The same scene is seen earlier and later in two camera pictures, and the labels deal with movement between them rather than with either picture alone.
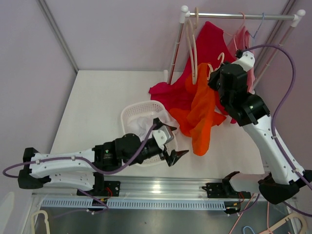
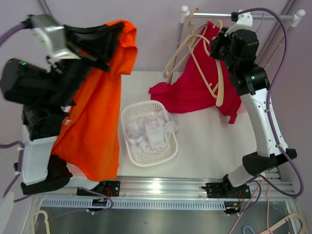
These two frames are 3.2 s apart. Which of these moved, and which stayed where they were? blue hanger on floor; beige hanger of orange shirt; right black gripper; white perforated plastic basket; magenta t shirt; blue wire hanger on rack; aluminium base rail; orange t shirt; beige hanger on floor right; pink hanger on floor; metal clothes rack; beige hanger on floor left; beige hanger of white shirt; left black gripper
Moved: orange t shirt; beige hanger of white shirt; right black gripper; left black gripper; beige hanger of orange shirt
Stayed: pink hanger on floor; magenta t shirt; beige hanger on floor right; white perforated plastic basket; metal clothes rack; blue wire hanger on rack; aluminium base rail; blue hanger on floor; beige hanger on floor left
